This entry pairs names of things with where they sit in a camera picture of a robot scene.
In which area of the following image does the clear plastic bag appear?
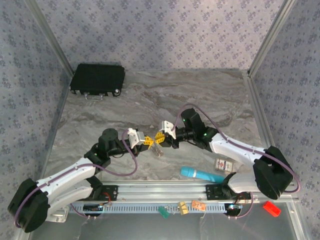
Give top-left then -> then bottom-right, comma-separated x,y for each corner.
149,143 -> 165,158

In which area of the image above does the blue flashlight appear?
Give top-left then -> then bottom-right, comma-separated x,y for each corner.
180,164 -> 226,184

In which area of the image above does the playing card box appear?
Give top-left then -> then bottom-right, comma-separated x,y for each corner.
214,158 -> 236,173

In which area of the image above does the left circuit board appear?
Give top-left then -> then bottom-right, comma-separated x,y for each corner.
83,203 -> 112,214

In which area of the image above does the circuit board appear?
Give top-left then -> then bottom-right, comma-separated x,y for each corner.
224,202 -> 243,216
83,203 -> 112,214

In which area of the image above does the yellow tag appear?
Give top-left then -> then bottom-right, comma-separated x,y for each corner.
176,200 -> 189,216

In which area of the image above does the green tag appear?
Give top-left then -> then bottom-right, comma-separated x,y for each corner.
158,205 -> 170,220

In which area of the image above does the orange tag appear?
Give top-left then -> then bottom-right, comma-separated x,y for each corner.
191,199 -> 207,212

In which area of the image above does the right circuit board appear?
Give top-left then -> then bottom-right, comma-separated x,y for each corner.
224,202 -> 243,216

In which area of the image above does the red plastic block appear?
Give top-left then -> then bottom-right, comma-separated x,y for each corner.
262,200 -> 282,218

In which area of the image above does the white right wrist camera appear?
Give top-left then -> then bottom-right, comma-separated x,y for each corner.
158,120 -> 177,140

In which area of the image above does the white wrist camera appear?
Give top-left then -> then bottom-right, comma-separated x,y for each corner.
158,120 -> 177,140
126,127 -> 146,149

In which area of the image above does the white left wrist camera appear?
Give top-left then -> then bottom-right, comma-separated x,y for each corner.
126,127 -> 146,149

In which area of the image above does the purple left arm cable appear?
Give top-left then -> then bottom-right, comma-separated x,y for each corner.
13,129 -> 140,228

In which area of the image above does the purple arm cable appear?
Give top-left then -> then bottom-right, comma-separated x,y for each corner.
13,129 -> 140,228
172,103 -> 302,220

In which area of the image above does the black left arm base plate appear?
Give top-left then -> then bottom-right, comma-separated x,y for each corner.
86,184 -> 119,202

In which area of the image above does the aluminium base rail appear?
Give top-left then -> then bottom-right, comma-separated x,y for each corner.
67,181 -> 300,203

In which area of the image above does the slotted grey cable duct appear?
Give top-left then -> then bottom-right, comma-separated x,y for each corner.
67,201 -> 228,214

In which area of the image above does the black case with handle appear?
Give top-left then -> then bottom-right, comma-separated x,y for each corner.
69,63 -> 126,101

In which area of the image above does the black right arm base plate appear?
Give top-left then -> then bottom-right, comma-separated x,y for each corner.
205,184 -> 252,201

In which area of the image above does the clear plastic bracket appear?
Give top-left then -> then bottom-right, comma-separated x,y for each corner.
46,206 -> 69,223

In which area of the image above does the aluminium frame post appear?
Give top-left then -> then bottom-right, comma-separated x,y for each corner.
247,0 -> 297,77
24,0 -> 76,76

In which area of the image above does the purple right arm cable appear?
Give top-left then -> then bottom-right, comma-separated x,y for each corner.
172,103 -> 302,220

